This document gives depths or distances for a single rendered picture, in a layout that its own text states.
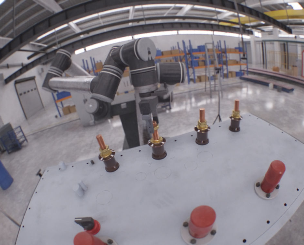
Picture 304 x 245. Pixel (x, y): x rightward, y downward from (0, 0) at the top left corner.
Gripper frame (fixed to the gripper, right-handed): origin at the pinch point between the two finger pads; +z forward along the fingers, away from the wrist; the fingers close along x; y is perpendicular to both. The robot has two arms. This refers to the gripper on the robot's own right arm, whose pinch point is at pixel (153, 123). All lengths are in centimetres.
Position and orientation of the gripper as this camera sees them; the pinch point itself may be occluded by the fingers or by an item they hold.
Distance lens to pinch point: 64.7
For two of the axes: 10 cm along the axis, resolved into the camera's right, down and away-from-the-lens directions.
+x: -2.7, 4.6, -8.5
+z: 1.7, 8.9, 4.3
